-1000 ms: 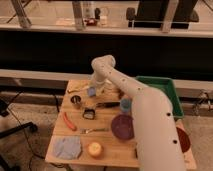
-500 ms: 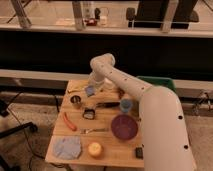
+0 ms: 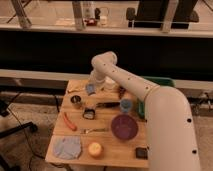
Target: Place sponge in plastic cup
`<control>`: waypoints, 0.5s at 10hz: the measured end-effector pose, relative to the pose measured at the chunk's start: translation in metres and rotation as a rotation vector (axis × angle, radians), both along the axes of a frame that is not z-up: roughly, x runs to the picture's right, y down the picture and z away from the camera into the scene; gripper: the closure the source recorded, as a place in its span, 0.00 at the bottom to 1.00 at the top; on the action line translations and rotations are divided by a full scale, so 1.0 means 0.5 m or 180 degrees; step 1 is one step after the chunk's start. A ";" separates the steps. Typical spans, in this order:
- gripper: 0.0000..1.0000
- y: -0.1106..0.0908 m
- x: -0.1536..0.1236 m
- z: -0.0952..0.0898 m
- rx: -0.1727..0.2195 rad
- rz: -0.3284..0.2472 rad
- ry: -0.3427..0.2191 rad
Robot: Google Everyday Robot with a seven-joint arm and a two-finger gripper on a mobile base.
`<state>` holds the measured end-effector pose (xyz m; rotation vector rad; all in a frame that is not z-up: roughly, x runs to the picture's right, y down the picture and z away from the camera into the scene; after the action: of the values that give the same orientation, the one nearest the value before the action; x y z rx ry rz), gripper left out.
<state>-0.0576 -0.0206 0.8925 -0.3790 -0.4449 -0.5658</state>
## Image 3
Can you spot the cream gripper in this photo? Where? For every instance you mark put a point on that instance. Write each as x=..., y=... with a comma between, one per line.
x=94, y=87

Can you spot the blue sponge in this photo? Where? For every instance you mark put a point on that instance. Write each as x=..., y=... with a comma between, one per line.
x=88, y=89

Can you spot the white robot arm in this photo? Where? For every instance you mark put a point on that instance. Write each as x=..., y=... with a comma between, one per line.
x=170, y=128

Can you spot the white plastic cup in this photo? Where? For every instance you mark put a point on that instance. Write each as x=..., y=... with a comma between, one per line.
x=110, y=84

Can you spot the small metal cup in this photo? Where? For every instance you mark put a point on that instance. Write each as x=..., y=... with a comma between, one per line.
x=76, y=101

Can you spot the blue plastic cup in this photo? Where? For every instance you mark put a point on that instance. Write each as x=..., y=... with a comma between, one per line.
x=125, y=105

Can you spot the yellow banana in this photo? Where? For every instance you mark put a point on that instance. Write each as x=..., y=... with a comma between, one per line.
x=76, y=88

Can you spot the bunch of dark grapes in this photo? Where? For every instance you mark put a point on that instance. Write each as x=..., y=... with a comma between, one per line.
x=121, y=92

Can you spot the metal fork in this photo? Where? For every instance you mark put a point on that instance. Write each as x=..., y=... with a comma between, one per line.
x=86, y=131

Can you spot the purple bowl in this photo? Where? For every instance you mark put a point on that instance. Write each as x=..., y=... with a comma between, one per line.
x=124, y=127

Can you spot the yellow apple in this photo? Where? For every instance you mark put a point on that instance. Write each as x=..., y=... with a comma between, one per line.
x=95, y=149

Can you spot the green plastic tray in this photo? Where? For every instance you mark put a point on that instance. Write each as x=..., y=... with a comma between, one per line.
x=163, y=81

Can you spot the blue folded cloth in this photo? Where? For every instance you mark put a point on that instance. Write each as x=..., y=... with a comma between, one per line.
x=67, y=148

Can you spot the black rectangular block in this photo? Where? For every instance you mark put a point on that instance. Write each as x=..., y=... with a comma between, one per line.
x=141, y=153

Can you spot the black office chair base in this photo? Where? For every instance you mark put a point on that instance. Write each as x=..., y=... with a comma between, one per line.
x=32, y=127

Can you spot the black handled strainer tool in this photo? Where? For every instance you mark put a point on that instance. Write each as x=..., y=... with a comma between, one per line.
x=90, y=112

